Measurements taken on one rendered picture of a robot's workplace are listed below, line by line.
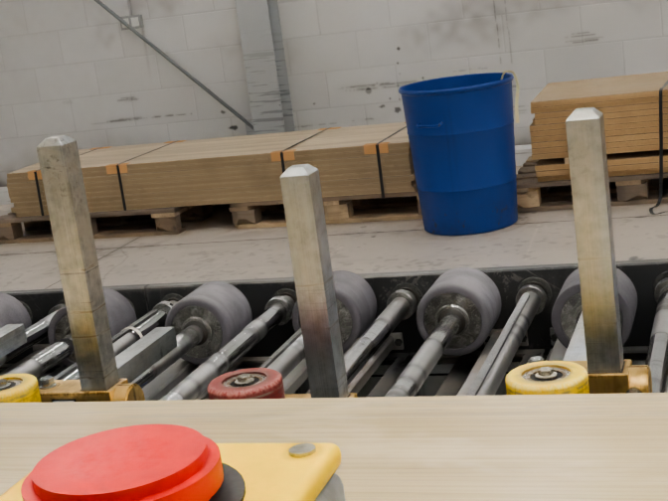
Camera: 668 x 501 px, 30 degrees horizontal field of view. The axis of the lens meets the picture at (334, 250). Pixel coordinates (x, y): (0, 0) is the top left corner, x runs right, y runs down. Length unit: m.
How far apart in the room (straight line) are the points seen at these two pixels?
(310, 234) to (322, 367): 0.16
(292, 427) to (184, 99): 7.01
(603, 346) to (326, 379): 0.32
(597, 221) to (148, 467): 1.10
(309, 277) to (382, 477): 0.41
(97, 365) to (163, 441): 1.30
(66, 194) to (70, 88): 7.01
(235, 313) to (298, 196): 0.57
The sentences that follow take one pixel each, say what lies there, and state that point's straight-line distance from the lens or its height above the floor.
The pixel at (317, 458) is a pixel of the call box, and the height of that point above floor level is 1.22.
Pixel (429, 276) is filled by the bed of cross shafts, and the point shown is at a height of 0.83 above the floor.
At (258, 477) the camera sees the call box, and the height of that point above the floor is 1.22.
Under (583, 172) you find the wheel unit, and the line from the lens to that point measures 1.31.
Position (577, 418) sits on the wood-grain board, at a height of 0.90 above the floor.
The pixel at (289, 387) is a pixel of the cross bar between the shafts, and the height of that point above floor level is 0.74.
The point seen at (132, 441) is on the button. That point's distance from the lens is 0.26.
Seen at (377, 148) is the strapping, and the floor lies 0.38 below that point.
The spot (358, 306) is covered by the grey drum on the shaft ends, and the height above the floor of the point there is 0.82.
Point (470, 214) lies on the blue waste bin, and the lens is 5.87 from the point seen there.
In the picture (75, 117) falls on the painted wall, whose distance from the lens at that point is 8.53.
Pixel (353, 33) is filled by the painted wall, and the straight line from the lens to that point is 7.70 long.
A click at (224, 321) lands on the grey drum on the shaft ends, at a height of 0.82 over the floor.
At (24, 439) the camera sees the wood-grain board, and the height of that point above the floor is 0.90.
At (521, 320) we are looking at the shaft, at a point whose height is 0.81.
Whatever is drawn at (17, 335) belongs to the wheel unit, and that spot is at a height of 0.84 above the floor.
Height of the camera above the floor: 1.32
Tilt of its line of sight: 13 degrees down
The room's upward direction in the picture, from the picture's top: 8 degrees counter-clockwise
